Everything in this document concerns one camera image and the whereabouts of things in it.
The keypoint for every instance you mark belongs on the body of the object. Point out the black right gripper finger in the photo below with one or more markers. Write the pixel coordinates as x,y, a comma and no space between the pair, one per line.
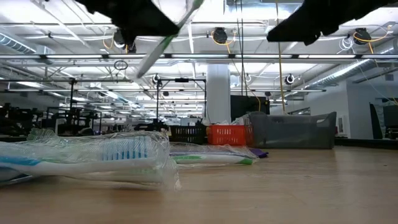
304,25

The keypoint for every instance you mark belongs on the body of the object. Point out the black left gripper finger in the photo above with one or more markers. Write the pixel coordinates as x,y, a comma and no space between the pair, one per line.
136,15

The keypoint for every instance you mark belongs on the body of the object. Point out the green toothbrush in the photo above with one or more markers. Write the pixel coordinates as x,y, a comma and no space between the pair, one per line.
163,46
217,158
40,134

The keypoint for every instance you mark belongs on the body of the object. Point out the blue toothbrush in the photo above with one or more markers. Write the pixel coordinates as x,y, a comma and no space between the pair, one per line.
124,152

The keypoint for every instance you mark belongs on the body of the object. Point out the black panel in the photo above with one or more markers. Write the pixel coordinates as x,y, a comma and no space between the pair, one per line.
242,107

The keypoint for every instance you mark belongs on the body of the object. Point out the grey translucent bin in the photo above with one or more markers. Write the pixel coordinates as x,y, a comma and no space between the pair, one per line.
295,130

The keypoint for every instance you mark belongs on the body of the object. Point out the white pillar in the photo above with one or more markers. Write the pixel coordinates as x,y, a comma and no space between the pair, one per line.
217,93

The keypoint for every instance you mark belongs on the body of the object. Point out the black perforated basket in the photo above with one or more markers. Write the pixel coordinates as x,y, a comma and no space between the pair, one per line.
186,135

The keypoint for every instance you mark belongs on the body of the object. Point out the orange perforated basket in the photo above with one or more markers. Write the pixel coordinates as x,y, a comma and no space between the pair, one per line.
227,135

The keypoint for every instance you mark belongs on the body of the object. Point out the dark blue cloth mat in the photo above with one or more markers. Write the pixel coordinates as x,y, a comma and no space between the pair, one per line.
261,153

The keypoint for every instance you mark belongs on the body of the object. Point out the silver ceiling duct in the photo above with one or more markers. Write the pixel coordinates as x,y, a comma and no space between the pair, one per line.
351,70

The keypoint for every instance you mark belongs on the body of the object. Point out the black rig frame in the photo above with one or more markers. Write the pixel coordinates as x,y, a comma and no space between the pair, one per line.
72,99
182,80

